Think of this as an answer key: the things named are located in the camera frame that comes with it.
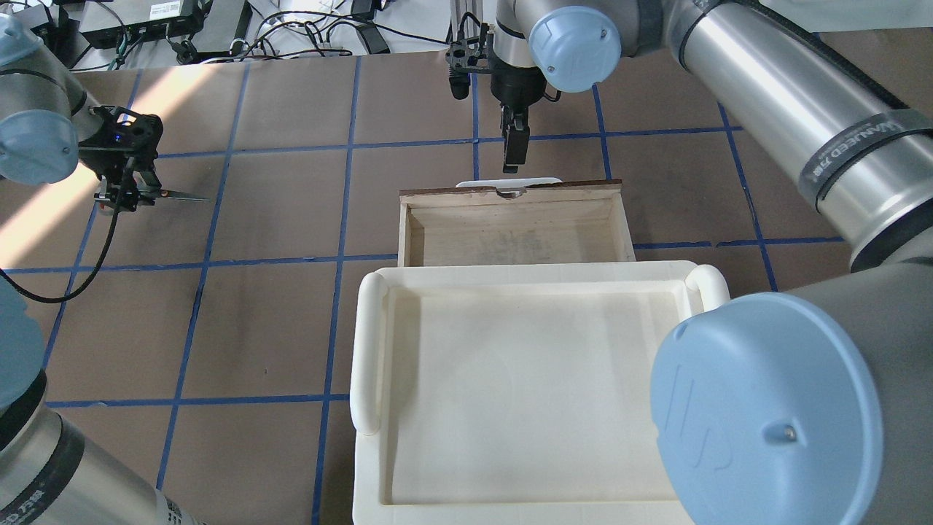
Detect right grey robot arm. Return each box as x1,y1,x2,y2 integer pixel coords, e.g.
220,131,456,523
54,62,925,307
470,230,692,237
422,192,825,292
493,1,931,524

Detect left black braided cable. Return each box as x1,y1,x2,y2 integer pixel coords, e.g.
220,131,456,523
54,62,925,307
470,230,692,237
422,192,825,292
0,197,121,304

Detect orange grey scissors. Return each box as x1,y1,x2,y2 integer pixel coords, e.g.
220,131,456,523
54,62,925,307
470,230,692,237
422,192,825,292
121,188,212,207

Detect white plastic tray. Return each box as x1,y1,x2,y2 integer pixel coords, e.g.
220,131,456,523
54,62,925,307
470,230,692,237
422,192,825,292
349,260,730,524

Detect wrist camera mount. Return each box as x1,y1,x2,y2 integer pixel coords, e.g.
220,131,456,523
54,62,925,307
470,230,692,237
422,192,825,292
445,23,492,101
79,104,164,170

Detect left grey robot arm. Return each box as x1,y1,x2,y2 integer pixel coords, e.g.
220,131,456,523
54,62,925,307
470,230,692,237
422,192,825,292
1,14,199,524

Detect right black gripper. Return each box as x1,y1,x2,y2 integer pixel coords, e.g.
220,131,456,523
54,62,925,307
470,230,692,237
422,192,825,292
489,58,547,174

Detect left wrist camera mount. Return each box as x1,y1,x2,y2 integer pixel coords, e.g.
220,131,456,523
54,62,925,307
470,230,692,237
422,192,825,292
79,104,164,170

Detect wooden drawer with white handle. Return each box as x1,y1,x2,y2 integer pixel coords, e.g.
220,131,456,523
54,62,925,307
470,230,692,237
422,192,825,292
397,177,636,267

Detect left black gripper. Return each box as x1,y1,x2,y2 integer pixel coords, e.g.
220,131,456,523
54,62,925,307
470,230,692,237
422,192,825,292
93,158,161,212

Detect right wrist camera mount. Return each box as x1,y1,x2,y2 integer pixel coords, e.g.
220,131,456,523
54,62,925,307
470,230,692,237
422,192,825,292
445,23,492,101

